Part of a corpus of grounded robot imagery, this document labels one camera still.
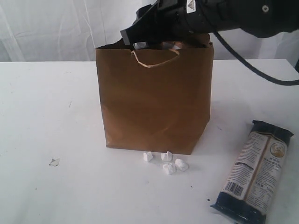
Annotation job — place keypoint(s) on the white candy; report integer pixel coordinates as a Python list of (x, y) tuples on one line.
[(169, 168), (166, 157), (148, 156), (181, 165)]

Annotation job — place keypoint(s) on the brown paper shopping bag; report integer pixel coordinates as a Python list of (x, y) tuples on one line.
[(154, 99)]

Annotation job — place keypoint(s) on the brown kraft stand-up pouch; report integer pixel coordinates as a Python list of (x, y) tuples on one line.
[(194, 41)]

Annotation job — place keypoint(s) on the white curtain backdrop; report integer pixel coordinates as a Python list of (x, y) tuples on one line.
[(70, 30)]

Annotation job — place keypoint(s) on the white candy leftmost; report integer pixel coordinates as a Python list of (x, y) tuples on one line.
[(148, 156)]

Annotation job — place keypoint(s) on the white candy upper middle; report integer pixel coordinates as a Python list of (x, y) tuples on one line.
[(166, 157)]

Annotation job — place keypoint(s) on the small torn paper scrap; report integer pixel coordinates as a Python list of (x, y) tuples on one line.
[(54, 162)]

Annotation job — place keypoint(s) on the dark blue noodle package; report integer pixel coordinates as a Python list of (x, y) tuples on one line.
[(250, 186)]

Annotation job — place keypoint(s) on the white candy lower middle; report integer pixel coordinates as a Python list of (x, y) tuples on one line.
[(169, 168)]

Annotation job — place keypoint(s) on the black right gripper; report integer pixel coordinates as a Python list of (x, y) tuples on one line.
[(166, 20)]

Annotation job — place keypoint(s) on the white candy right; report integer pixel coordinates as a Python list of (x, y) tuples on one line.
[(181, 165)]

